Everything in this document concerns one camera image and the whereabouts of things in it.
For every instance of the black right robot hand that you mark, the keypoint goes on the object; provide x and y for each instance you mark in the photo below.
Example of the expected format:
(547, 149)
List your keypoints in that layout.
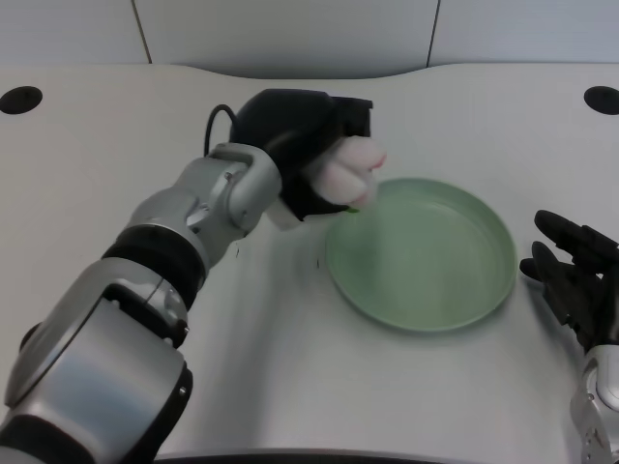
(570, 290)

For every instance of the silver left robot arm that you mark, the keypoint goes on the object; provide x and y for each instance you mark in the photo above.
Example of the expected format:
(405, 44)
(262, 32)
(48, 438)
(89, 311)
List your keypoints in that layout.
(145, 290)

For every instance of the white plush rabbit doll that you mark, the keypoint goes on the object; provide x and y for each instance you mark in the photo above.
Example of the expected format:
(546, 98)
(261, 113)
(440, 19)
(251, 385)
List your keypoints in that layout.
(350, 169)

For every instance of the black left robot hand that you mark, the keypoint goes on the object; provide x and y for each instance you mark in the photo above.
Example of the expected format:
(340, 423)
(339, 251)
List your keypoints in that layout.
(295, 140)

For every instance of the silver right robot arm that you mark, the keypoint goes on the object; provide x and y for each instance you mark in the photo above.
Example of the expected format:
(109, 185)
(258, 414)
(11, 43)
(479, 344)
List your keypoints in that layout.
(597, 411)

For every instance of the green round plate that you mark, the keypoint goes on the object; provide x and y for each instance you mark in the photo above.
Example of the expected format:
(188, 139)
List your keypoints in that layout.
(425, 261)

